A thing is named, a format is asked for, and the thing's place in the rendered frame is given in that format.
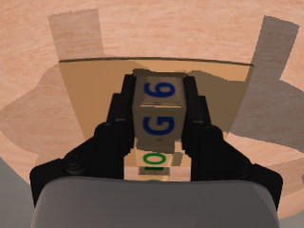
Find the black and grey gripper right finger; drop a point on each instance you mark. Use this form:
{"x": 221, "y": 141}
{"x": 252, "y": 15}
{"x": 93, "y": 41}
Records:
{"x": 211, "y": 156}

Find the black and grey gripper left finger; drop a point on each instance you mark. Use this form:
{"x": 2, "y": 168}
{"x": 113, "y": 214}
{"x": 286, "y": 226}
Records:
{"x": 100, "y": 152}

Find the tan mat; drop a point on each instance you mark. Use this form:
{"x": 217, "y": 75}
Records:
{"x": 90, "y": 83}

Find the tan letter block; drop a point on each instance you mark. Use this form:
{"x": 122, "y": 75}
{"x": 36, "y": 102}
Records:
{"x": 154, "y": 173}
{"x": 159, "y": 108}
{"x": 154, "y": 153}

